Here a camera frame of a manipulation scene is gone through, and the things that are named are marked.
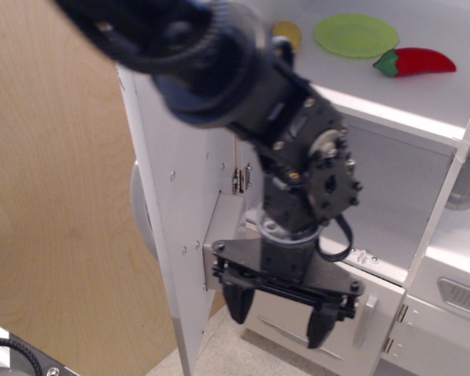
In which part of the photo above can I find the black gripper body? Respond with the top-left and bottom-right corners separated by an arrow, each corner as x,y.
212,237 -> 364,320

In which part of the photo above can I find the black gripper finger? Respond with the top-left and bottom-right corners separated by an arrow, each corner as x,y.
222,282 -> 255,324
307,302 -> 339,349

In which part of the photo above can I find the white fridge door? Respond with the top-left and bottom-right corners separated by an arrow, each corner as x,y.
117,65 -> 235,375

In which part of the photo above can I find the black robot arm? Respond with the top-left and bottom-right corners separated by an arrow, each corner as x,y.
59,1 -> 364,349

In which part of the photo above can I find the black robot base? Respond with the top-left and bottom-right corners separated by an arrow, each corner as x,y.
0,326 -> 78,376

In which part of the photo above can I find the white toy fridge cabinet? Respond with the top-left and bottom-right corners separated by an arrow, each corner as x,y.
249,1 -> 470,353

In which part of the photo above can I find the white lower freezer door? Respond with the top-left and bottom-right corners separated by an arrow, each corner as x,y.
245,248 -> 408,375

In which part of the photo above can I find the grey dispenser housing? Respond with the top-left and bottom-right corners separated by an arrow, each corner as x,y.
202,193 -> 246,291

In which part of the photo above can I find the brass oven hinge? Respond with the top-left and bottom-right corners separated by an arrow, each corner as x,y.
396,304 -> 408,323

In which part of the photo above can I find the metal door hinge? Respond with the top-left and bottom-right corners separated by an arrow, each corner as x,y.
232,163 -> 252,194

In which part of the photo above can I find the white toy oven unit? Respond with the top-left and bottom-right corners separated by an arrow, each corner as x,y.
376,209 -> 470,375

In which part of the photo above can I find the grey oven vent panel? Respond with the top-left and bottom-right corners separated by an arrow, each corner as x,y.
437,278 -> 470,313

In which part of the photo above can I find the plywood board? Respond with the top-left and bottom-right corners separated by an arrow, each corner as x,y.
0,1 -> 175,375

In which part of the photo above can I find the red toy chili pepper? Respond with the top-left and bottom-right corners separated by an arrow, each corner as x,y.
373,48 -> 457,78

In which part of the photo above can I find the green toy plate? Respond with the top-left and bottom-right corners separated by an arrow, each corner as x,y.
314,13 -> 399,58

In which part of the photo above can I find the yellow toy potato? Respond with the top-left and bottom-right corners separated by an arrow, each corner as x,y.
272,20 -> 302,52

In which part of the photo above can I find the grey lower door handle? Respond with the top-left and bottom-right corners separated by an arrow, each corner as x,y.
352,295 -> 378,349

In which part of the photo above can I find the grey fridge door handle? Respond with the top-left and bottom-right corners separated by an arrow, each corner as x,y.
130,161 -> 158,260

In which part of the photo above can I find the black braided cable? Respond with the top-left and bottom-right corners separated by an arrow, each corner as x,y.
0,339 -> 40,376

